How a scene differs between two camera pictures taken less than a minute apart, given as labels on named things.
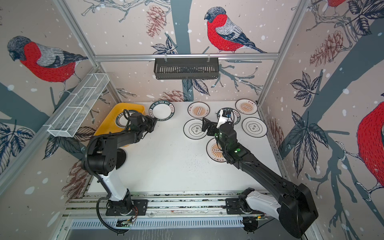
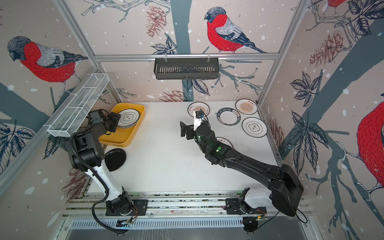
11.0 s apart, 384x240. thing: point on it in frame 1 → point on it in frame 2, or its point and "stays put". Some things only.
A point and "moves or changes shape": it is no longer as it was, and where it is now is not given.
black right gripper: x=210 y=124 → x=186 y=129
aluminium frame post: x=84 y=42 stays put
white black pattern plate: x=254 y=127 stays put
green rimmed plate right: x=235 y=115 stays put
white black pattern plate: x=192 y=129 moves or changes shape
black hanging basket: x=186 y=69 stays put
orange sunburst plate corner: x=246 y=106 stays put
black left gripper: x=152 y=122 → x=114 y=117
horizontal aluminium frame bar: x=123 y=57 stays put
